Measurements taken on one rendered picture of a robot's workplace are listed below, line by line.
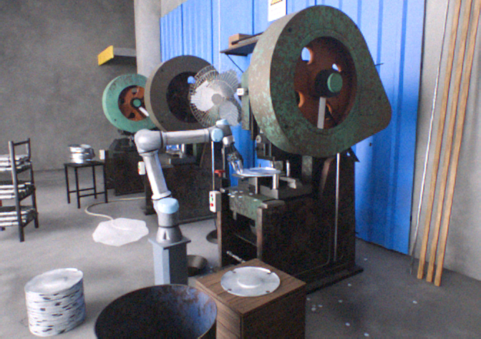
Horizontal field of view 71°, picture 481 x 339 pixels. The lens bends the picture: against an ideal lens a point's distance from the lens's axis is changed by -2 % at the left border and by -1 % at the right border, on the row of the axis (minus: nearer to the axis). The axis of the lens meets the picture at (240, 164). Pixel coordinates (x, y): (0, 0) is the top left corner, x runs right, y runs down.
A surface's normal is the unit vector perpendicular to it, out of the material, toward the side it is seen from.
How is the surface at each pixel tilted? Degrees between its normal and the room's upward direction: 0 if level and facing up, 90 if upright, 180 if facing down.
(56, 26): 90
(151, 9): 90
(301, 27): 90
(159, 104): 90
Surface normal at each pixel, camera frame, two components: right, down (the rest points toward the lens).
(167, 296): 0.04, 0.11
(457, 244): -0.83, 0.09
